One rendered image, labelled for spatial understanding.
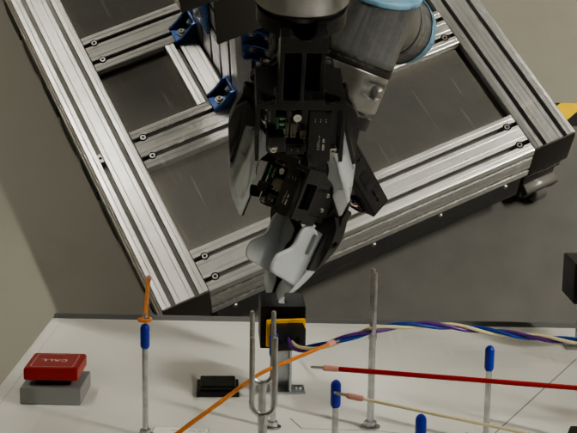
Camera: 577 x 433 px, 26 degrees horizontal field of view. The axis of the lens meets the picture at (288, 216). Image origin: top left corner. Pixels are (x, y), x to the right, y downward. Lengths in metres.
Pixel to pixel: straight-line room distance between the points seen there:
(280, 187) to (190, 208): 1.07
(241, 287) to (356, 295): 0.30
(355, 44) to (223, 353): 0.36
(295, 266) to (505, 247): 1.29
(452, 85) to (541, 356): 1.18
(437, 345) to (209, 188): 1.02
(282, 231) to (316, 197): 0.08
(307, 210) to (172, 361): 0.22
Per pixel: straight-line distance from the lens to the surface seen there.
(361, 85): 1.22
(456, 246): 2.51
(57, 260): 2.52
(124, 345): 1.36
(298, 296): 1.20
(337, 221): 1.26
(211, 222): 2.28
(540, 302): 2.48
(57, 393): 1.17
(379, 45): 1.22
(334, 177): 1.08
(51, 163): 2.63
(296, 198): 1.21
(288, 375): 1.21
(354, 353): 1.34
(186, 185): 2.32
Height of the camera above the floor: 2.18
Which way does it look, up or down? 60 degrees down
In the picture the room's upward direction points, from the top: straight up
